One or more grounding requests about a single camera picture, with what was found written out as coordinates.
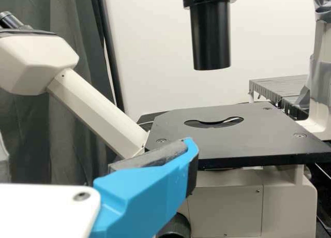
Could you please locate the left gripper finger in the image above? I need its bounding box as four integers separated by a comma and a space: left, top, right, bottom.
89, 137, 200, 238

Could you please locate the cream microscope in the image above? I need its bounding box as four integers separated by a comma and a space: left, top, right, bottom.
0, 0, 331, 238

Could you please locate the black platform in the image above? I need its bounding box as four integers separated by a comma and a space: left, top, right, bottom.
248, 74, 312, 121

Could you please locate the white pipette stand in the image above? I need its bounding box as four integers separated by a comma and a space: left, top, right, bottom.
297, 0, 331, 112

